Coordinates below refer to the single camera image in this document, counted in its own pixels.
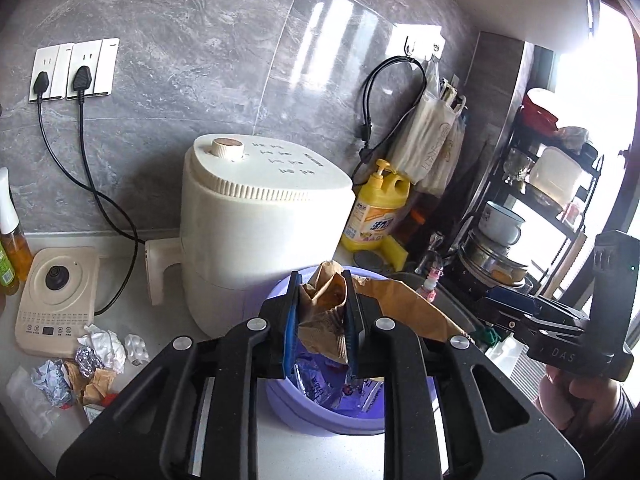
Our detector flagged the yellow sponge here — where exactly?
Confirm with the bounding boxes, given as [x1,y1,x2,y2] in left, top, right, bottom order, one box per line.
[382,235,408,271]

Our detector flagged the brown paper bag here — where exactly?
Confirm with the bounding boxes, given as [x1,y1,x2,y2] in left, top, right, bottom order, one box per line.
[298,260,472,366]

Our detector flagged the small pink white bottle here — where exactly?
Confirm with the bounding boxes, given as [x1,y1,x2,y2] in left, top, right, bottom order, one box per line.
[417,250,446,306]

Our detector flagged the red plastic bag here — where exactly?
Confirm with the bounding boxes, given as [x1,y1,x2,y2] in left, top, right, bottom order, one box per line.
[520,89,561,133]

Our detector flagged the cream air fryer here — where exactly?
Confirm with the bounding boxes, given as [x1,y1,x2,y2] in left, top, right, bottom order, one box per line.
[145,133,357,338]

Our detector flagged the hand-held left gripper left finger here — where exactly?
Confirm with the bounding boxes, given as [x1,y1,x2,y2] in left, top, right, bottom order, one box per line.
[56,271,302,480]

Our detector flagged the small printed cardboard box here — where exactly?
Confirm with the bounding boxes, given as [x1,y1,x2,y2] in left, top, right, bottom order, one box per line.
[82,392,116,423]

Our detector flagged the yellow cap green label bottle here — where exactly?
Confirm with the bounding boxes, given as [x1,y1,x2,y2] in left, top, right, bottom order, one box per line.
[0,240,20,296]

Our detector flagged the small crumpled foil ball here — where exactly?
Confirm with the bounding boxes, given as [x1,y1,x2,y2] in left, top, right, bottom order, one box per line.
[75,347,105,378]

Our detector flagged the torn brown paper scrap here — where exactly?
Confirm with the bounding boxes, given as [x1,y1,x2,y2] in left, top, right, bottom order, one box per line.
[62,360,118,406]

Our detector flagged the hanging white plastic bag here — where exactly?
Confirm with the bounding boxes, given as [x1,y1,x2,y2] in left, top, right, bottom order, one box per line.
[387,62,460,186]

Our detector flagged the dark round sink stopper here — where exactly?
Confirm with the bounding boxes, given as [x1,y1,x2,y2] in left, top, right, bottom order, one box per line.
[353,249,387,272]

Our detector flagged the window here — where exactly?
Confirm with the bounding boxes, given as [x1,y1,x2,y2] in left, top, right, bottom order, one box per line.
[545,0,640,306]

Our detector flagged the crinkled plastic wrapper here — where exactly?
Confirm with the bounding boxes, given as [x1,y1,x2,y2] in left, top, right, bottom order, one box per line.
[292,350,386,413]

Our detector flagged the cream electric kettle base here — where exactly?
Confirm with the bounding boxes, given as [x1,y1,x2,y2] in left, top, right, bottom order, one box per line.
[14,246,101,358]

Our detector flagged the stainless steel pot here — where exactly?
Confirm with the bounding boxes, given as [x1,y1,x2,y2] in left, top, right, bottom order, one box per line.
[457,230,531,288]

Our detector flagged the black power cable with plug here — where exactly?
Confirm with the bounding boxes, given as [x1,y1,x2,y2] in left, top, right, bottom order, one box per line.
[30,70,141,316]
[71,66,148,243]

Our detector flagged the black metal rack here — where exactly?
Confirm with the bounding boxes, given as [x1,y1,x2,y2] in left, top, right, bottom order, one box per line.
[450,90,631,301]

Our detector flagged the person's right hand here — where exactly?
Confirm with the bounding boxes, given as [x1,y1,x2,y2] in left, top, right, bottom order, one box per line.
[542,362,617,457]

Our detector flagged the purple plastic bin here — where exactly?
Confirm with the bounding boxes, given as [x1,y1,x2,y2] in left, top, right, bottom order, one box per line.
[265,265,441,436]

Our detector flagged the white wall socket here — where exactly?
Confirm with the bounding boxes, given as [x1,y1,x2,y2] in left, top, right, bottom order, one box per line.
[29,44,75,103]
[66,37,121,101]

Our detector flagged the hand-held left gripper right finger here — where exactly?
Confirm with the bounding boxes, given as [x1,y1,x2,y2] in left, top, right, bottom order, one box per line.
[342,270,584,480]

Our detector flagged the white wall hook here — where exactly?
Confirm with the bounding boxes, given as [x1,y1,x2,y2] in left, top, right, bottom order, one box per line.
[402,35,446,58]

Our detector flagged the amber plastic bottle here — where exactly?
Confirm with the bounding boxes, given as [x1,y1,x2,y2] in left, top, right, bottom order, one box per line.
[400,192,436,241]

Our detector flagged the clear glass cup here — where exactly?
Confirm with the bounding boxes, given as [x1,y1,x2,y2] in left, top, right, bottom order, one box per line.
[502,147,531,183]

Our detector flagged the white top oil spray bottle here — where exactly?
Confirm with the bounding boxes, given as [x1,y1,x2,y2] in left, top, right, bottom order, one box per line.
[0,167,33,281]

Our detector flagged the white plastic container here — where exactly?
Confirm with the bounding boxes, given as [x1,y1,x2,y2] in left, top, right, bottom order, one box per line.
[529,147,586,203]

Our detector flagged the person's right forearm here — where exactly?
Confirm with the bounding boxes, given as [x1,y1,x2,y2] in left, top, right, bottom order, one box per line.
[595,382,637,453]

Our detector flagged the hanging black cable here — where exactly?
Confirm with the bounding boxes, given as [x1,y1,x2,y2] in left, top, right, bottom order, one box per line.
[351,56,426,181]

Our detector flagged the white enamel mug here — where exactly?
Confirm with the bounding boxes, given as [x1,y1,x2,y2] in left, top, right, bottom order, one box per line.
[481,201,526,246]

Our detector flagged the hanging clear plastic bag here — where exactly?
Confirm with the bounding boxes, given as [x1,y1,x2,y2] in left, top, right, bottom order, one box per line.
[430,110,468,196]

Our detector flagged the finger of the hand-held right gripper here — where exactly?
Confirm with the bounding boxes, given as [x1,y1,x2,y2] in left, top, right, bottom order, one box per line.
[492,312,593,342]
[477,296,594,319]

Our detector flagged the large foil ball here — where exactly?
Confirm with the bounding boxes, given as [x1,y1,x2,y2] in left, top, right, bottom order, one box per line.
[31,360,76,408]

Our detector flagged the yellow dish soap bottle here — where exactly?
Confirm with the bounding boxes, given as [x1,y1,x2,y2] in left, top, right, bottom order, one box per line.
[341,159,412,253]

